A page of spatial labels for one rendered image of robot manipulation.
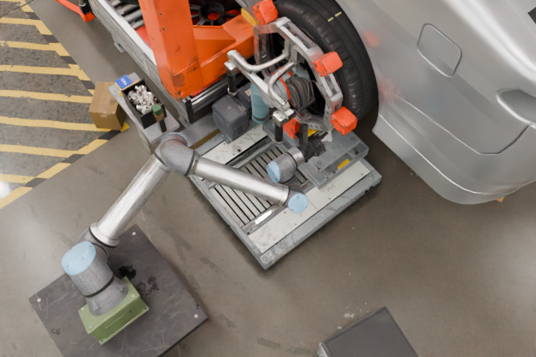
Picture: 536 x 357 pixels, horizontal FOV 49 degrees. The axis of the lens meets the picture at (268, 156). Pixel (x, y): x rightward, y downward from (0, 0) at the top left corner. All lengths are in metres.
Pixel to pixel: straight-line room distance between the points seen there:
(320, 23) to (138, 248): 1.37
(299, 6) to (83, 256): 1.37
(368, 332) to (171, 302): 0.90
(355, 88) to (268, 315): 1.27
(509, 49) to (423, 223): 1.65
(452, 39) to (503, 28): 0.17
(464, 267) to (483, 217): 0.32
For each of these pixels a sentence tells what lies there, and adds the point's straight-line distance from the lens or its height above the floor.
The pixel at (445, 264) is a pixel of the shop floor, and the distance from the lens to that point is 3.29.
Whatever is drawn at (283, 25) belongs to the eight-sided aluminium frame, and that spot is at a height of 1.12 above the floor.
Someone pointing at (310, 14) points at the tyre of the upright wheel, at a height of 1.18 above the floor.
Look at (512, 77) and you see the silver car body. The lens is 1.91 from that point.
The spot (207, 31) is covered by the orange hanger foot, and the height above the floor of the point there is 0.77.
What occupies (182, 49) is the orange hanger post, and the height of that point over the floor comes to 0.88.
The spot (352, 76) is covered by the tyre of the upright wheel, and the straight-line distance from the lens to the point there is 2.46.
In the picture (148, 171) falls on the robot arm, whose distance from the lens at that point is 2.62.
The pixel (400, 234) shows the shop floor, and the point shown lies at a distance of 3.30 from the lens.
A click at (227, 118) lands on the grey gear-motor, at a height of 0.40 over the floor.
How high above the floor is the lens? 2.99
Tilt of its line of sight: 60 degrees down
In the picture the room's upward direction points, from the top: 1 degrees counter-clockwise
